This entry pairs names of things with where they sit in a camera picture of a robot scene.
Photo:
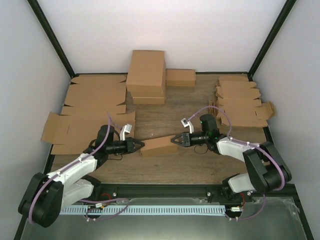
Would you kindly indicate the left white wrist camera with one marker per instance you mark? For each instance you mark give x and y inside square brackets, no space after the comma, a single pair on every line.
[125,130]

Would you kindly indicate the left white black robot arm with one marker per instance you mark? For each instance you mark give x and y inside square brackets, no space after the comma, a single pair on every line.
[48,194]

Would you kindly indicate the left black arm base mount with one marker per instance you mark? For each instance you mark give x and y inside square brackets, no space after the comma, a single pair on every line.
[100,192]

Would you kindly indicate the light blue slotted cable duct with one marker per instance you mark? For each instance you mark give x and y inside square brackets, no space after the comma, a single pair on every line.
[148,210]

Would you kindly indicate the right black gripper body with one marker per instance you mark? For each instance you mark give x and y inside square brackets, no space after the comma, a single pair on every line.
[187,139]

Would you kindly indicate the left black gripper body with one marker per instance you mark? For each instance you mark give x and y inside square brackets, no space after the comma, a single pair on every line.
[129,147]

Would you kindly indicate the black frame post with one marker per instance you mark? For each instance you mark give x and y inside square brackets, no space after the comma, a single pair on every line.
[276,27]
[42,19]

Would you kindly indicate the stack of small cardboard blanks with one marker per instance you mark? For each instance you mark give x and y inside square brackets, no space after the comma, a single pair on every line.
[239,101]

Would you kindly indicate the left black frame post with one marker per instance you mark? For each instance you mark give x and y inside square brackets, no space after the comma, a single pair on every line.
[42,19]

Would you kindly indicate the black aluminium frame rail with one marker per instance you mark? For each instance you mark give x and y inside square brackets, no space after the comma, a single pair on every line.
[131,191]

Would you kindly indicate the small cardboard box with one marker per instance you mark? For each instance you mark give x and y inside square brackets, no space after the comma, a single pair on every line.
[180,77]
[158,147]

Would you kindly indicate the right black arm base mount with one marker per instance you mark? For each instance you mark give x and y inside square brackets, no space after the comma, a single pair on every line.
[222,192]

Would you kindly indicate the small folded cardboard box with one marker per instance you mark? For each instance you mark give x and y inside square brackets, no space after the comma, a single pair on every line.
[180,77]

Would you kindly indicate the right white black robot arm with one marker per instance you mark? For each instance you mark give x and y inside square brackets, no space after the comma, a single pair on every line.
[266,169]

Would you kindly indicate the right black frame post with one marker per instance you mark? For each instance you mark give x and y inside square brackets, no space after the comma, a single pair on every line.
[276,27]

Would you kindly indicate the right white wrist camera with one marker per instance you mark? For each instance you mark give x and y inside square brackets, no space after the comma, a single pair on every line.
[187,124]

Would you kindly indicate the large folded cardboard box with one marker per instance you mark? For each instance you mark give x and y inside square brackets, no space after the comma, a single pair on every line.
[147,74]

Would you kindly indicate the large flat cardboard blank back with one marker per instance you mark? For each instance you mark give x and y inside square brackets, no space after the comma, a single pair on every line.
[95,95]

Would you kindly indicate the large flat cardboard blank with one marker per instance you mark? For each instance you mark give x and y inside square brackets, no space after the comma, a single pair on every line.
[95,95]
[71,134]

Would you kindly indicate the large flat cardboard blank front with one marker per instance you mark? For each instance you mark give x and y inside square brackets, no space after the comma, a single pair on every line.
[71,134]

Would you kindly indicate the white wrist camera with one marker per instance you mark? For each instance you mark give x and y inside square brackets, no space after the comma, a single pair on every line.
[187,124]
[125,130]

